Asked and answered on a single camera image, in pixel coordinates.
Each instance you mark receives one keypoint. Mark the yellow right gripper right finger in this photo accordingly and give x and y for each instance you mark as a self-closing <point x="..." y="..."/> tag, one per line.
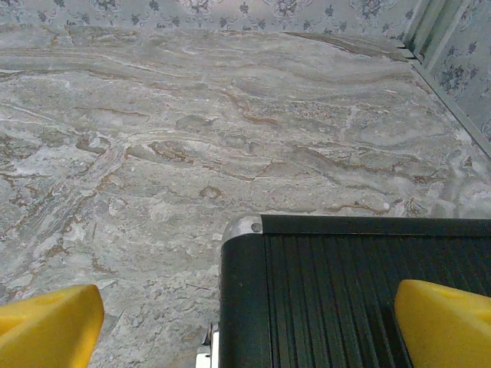
<point x="449" y="329"/>

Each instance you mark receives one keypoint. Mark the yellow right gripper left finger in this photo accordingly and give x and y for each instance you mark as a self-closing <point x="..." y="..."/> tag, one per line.
<point x="46" y="329"/>

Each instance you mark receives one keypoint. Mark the aluminium corner post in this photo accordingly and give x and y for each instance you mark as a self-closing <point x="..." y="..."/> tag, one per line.
<point x="427" y="27"/>

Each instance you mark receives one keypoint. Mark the black tray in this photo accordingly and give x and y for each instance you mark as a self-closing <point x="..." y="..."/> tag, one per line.
<point x="326" y="287"/>

